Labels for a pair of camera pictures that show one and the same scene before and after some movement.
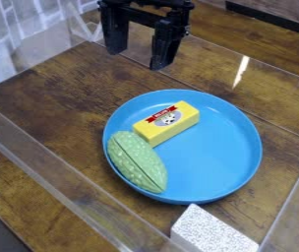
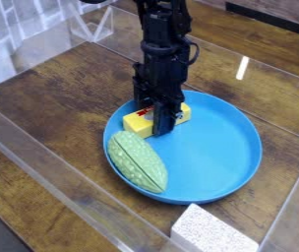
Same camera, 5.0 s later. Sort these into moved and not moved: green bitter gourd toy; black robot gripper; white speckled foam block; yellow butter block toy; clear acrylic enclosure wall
Moved: black robot gripper; yellow butter block toy
Not moved: white speckled foam block; green bitter gourd toy; clear acrylic enclosure wall
